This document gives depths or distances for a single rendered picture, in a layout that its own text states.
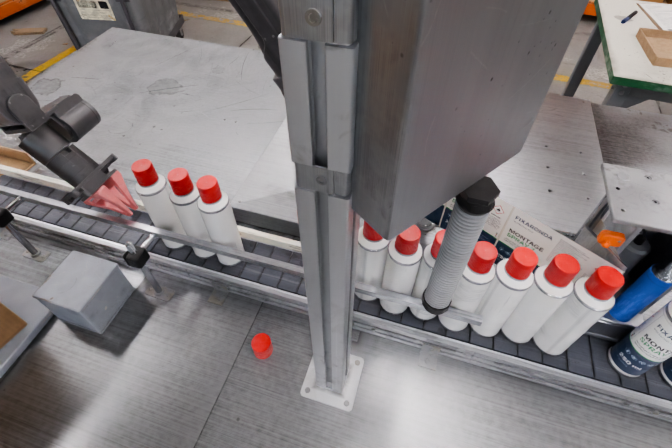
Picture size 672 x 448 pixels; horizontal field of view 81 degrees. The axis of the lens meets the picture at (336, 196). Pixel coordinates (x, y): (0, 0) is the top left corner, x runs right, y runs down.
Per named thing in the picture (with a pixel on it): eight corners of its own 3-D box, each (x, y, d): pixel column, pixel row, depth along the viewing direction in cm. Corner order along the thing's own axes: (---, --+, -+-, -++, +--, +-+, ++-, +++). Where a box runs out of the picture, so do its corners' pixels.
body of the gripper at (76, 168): (121, 159, 73) (85, 129, 70) (81, 198, 66) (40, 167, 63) (109, 170, 77) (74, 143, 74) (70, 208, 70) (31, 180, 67)
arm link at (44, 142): (9, 146, 66) (15, 134, 62) (42, 121, 70) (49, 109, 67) (48, 174, 69) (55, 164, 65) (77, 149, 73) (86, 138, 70)
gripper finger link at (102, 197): (155, 191, 75) (112, 157, 72) (131, 219, 71) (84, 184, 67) (140, 201, 80) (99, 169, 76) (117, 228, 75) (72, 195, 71)
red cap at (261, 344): (264, 363, 68) (261, 356, 66) (249, 352, 70) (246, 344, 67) (277, 346, 70) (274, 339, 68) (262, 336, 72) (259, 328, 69)
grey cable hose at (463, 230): (450, 295, 50) (501, 177, 35) (447, 320, 48) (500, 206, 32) (422, 287, 51) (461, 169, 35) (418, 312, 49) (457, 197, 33)
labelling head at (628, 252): (613, 279, 74) (709, 182, 55) (625, 345, 65) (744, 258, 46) (533, 260, 76) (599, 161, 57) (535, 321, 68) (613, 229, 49)
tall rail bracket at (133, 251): (183, 270, 81) (156, 219, 69) (162, 301, 76) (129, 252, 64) (169, 266, 82) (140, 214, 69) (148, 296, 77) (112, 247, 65)
